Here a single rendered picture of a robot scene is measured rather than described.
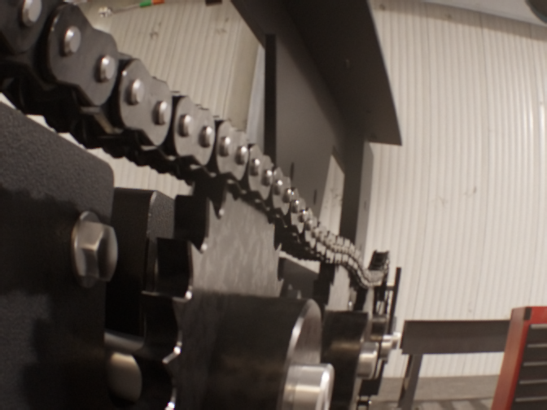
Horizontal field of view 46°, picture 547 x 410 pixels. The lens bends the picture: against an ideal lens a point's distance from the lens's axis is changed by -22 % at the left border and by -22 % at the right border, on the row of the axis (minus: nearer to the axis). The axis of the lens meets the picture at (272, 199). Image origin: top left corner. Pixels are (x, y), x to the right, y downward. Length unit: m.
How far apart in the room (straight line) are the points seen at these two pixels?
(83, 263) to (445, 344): 5.37
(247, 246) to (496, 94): 10.91
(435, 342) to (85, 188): 5.35
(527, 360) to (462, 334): 2.99
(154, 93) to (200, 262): 0.08
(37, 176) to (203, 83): 11.38
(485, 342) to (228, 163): 5.42
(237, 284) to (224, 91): 11.18
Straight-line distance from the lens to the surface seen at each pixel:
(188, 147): 0.20
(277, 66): 0.61
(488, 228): 10.71
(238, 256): 0.28
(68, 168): 0.25
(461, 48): 11.38
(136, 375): 0.29
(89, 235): 0.26
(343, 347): 0.54
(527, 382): 2.63
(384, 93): 0.93
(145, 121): 0.17
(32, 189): 0.22
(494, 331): 5.65
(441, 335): 5.58
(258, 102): 11.09
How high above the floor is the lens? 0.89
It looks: 8 degrees up
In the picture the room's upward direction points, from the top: 6 degrees clockwise
